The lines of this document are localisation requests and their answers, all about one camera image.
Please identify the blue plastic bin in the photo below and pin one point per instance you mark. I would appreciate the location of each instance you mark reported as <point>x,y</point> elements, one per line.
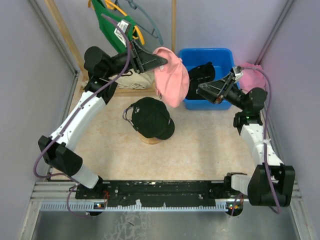
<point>222,61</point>

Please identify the dark green cap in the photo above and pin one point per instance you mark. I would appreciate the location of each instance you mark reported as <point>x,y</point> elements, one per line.
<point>151,119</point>

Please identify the wooden clothes rack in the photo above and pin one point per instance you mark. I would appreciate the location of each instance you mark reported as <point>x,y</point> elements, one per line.
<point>78,28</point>

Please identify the yellow hanger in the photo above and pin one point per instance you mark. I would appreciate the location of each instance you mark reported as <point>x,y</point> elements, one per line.
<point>137,30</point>

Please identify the aluminium frame rail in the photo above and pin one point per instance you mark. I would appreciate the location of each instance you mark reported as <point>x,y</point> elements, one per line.
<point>61,196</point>

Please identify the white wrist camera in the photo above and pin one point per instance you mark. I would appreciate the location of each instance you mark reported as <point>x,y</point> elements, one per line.
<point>121,30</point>
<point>237,72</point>

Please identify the wooden hat stand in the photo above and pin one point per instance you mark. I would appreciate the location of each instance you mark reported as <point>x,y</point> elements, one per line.
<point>149,141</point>

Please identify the black cap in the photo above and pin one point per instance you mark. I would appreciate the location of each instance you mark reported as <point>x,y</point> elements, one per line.
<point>198,75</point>

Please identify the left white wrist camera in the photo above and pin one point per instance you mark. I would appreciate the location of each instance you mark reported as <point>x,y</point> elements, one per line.
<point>121,30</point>

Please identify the pink cap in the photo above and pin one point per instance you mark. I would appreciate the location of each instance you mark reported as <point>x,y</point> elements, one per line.
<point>171,79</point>

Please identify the green tank top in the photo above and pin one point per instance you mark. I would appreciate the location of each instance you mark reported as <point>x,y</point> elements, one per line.
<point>107,30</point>

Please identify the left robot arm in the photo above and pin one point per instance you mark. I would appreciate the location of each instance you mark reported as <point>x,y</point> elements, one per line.
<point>57,150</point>

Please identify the beige cloth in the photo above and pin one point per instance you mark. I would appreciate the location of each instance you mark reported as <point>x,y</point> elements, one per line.
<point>136,81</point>

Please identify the pink cloth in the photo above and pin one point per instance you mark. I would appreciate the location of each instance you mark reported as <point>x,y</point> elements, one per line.
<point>251,79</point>

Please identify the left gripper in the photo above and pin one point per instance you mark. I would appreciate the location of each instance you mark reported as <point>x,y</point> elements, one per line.
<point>142,60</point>

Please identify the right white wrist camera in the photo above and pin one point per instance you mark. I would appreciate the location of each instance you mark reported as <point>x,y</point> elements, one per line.
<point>237,72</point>

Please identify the grey-blue hanger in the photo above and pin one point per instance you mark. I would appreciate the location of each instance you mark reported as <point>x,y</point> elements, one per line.
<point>141,18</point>

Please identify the purple cap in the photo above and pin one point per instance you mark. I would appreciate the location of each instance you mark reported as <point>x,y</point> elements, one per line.
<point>124,115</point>

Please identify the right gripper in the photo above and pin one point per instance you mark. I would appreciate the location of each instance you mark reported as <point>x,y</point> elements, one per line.
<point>213,90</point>

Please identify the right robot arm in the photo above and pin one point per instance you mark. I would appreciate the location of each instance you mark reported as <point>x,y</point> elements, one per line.
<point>272,181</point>

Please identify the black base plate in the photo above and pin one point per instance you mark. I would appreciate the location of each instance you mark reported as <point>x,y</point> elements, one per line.
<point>171,193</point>

